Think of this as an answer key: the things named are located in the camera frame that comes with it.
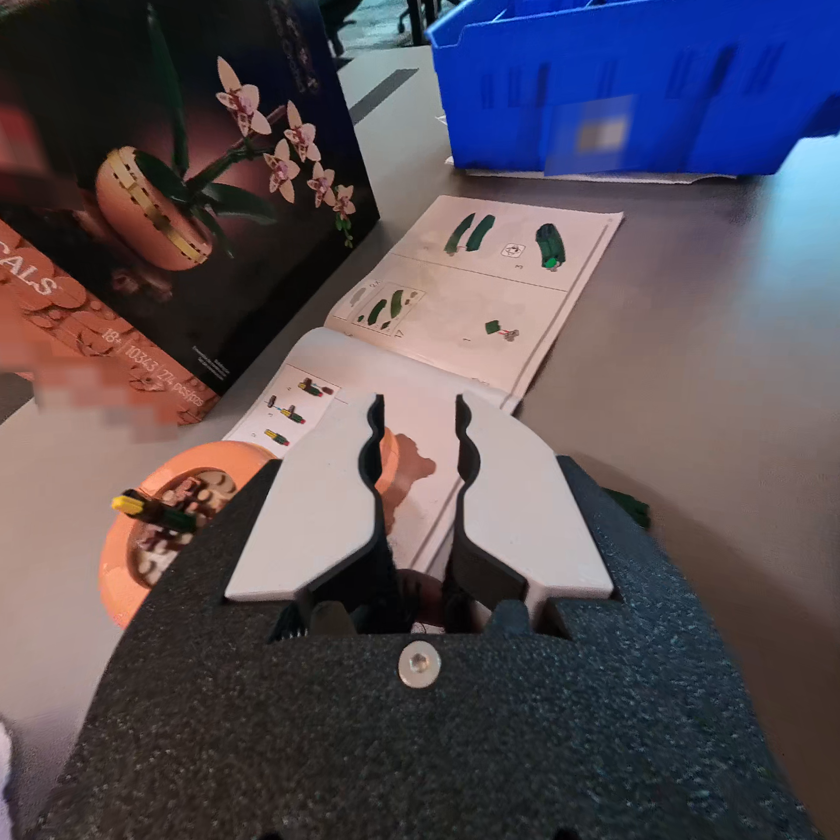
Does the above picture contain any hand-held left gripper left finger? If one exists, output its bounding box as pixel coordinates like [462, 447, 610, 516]
[224, 392, 409, 634]

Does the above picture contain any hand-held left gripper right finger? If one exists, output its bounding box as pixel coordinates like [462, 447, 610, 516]
[445, 392, 615, 634]

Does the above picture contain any dark green curved leaf brick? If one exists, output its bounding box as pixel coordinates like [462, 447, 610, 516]
[602, 487, 652, 532]

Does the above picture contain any green yellow brick stem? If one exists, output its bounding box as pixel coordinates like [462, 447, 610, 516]
[112, 489, 199, 534]

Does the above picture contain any peach brick flower pot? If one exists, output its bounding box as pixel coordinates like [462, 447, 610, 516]
[98, 441, 280, 631]

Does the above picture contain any large blue plastic bin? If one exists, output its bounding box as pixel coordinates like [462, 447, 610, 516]
[427, 0, 840, 178]

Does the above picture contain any grey desk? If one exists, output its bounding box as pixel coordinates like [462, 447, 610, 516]
[0, 46, 840, 840]

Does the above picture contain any building instruction booklet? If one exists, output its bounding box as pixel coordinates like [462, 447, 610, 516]
[223, 195, 626, 573]

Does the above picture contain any orchid building set box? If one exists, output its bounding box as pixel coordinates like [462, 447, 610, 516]
[0, 0, 382, 427]

